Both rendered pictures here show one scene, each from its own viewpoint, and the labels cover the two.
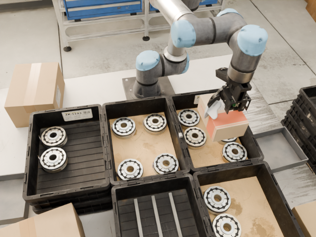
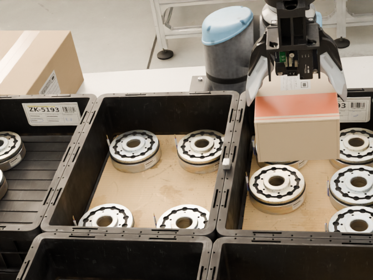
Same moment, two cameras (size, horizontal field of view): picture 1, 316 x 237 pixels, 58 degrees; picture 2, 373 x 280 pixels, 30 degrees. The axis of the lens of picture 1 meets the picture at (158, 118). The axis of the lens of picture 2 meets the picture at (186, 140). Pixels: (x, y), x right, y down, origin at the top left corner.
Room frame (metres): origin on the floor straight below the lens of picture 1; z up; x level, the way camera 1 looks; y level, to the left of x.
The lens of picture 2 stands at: (-0.16, -0.50, 1.72)
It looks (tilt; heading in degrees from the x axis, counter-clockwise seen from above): 38 degrees down; 30
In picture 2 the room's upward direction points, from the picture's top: 10 degrees counter-clockwise
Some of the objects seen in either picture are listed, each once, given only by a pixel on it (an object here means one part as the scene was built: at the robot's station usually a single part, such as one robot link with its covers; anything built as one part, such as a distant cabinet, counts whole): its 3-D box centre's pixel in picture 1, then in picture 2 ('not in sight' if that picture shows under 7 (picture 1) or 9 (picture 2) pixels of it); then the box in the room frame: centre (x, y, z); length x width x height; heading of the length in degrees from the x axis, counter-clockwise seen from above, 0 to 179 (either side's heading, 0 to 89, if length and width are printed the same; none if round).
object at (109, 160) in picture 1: (142, 136); (149, 159); (0.67, 0.06, 0.92); 0.40 x 0.30 x 0.02; 14
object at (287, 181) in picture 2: (194, 135); (276, 181); (0.73, -0.17, 0.86); 0.05 x 0.05 x 0.01
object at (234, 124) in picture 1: (221, 115); (296, 108); (0.67, -0.23, 1.08); 0.16 x 0.12 x 0.07; 17
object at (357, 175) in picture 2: not in sight; (358, 183); (0.76, -0.31, 0.86); 0.05 x 0.05 x 0.01
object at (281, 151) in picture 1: (270, 151); not in sight; (0.76, -0.55, 0.73); 0.27 x 0.20 x 0.05; 110
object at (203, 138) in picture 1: (194, 136); (276, 183); (0.73, -0.17, 0.86); 0.10 x 0.10 x 0.01
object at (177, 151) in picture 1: (142, 143); (154, 179); (0.67, 0.06, 0.87); 0.40 x 0.30 x 0.11; 14
